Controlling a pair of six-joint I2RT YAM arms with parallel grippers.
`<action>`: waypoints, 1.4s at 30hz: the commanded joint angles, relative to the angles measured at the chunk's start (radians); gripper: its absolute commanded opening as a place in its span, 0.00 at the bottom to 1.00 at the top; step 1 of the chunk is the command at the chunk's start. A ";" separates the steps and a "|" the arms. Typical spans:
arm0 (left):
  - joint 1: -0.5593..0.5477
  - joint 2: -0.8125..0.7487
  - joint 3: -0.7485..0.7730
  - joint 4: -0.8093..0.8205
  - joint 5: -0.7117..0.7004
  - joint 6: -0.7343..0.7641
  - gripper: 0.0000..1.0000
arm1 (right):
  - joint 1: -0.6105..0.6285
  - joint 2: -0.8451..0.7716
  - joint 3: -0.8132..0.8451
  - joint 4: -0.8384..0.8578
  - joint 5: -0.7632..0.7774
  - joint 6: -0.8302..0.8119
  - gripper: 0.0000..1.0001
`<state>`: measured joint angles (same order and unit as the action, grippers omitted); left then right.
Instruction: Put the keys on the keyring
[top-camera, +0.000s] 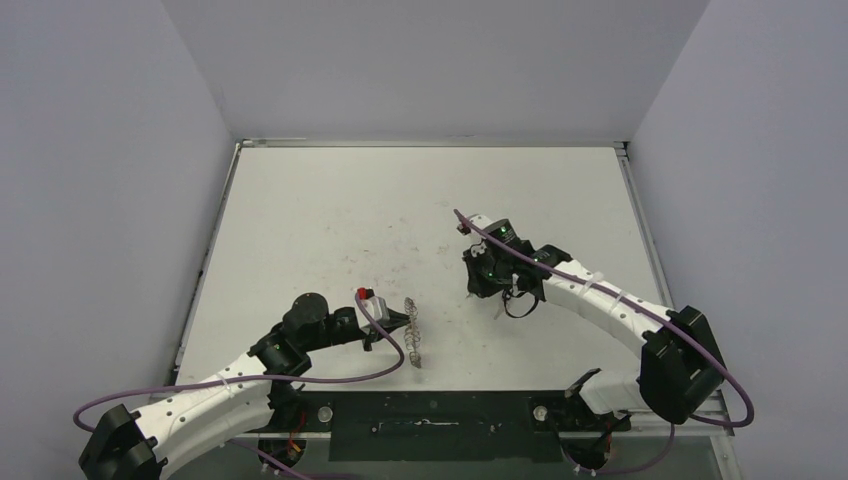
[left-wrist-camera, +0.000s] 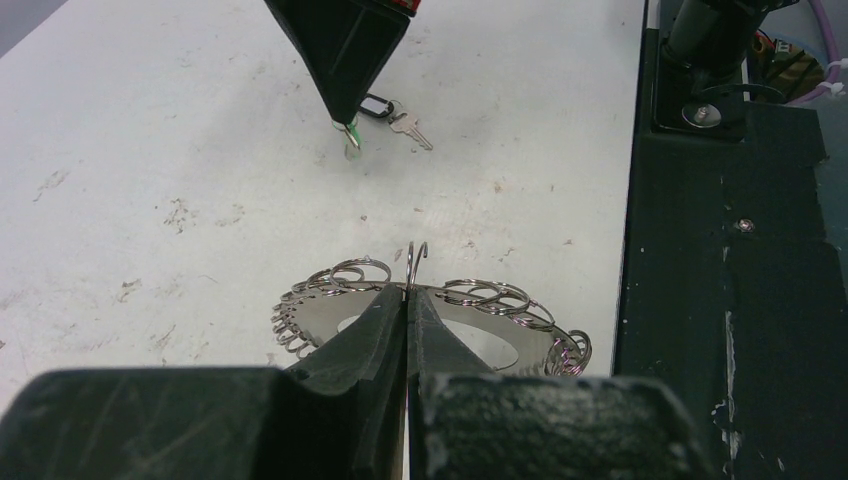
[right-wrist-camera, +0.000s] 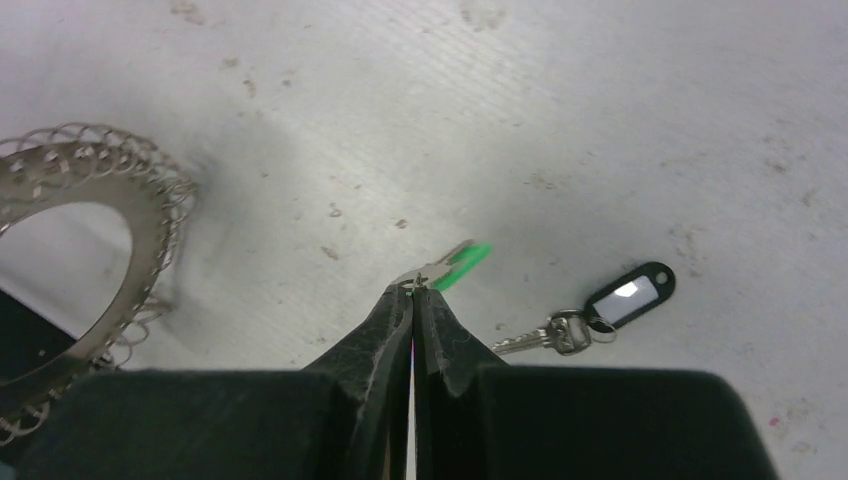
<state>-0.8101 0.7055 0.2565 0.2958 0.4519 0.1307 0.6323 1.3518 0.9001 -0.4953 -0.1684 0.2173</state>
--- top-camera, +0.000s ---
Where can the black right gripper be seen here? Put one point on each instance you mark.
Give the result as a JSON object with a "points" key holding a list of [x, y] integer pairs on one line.
{"points": [[488, 279]]}

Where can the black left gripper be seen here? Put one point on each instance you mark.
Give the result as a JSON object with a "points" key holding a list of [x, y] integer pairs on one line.
{"points": [[396, 320]]}

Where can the metal disc with keyrings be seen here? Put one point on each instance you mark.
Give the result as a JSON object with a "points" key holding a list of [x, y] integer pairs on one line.
{"points": [[412, 335]]}

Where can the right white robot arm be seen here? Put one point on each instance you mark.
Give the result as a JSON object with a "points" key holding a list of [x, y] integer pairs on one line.
{"points": [[679, 361]]}

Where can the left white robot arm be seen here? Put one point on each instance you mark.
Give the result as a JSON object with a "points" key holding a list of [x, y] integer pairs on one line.
{"points": [[156, 440]]}

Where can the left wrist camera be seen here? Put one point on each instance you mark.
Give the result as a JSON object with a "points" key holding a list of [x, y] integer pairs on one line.
{"points": [[369, 308]]}

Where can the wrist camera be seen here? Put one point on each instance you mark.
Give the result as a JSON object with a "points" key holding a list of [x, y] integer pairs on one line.
{"points": [[369, 308], [473, 223]]}

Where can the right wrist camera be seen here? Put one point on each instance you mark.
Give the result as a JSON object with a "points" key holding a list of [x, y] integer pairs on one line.
{"points": [[473, 223]]}

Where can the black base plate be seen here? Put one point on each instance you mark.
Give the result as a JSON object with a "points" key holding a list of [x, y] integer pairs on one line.
{"points": [[466, 444]]}

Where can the aluminium frame rail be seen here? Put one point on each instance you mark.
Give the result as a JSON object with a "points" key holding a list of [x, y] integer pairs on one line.
{"points": [[406, 413]]}

